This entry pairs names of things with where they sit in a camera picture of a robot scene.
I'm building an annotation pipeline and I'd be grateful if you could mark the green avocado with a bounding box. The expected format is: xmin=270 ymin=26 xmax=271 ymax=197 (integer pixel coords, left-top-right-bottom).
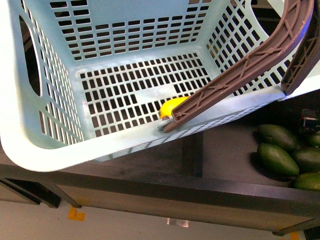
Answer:
xmin=256 ymin=143 xmax=300 ymax=177
xmin=306 ymin=134 xmax=320 ymax=148
xmin=291 ymin=147 xmax=320 ymax=173
xmin=293 ymin=172 xmax=320 ymax=192
xmin=257 ymin=124 xmax=298 ymax=153

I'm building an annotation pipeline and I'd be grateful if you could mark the light blue plastic basket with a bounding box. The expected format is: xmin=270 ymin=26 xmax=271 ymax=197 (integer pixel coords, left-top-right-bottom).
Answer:
xmin=0 ymin=0 xmax=320 ymax=172

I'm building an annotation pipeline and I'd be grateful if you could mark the brown basket handle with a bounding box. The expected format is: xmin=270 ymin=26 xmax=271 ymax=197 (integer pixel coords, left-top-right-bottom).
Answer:
xmin=163 ymin=0 xmax=320 ymax=133

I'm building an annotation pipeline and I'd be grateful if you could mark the yellow floor tape marker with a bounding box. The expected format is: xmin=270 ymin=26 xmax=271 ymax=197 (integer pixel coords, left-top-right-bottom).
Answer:
xmin=67 ymin=206 xmax=86 ymax=222

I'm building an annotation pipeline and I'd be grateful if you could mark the yellow mango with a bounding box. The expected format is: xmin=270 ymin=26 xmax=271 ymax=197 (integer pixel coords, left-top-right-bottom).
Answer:
xmin=159 ymin=96 xmax=189 ymax=119

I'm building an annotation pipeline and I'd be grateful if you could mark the dark wooden display stand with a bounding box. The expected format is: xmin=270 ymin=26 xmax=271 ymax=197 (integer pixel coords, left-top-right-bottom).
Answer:
xmin=0 ymin=92 xmax=320 ymax=239

